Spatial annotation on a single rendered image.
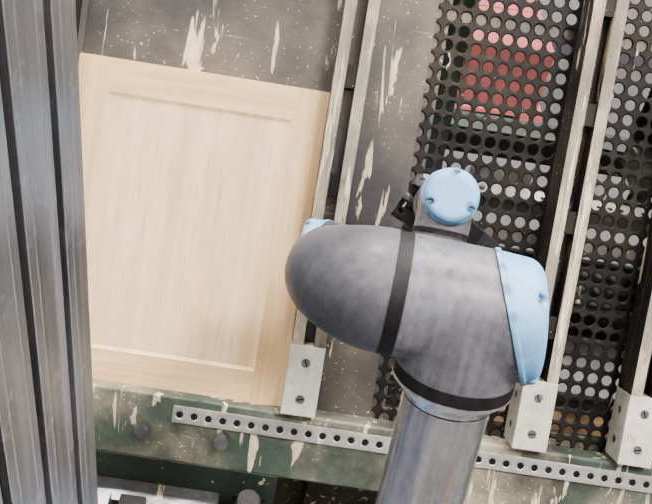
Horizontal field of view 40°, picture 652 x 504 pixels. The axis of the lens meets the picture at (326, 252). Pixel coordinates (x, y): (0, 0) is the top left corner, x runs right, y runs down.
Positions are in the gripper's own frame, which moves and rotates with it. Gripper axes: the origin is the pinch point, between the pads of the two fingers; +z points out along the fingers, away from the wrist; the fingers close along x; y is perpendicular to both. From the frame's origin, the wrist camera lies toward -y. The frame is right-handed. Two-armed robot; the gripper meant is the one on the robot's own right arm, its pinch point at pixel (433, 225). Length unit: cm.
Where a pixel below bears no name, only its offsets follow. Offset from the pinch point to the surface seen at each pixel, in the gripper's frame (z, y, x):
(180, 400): 9, 19, 49
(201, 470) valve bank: 11, 10, 58
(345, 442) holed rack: 9.5, -8.8, 39.4
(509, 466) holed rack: 10.4, -35.5, 26.8
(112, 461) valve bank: 12, 24, 66
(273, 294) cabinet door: 9.0, 16.3, 24.8
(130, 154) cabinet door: 5, 50, 18
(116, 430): 9, 26, 60
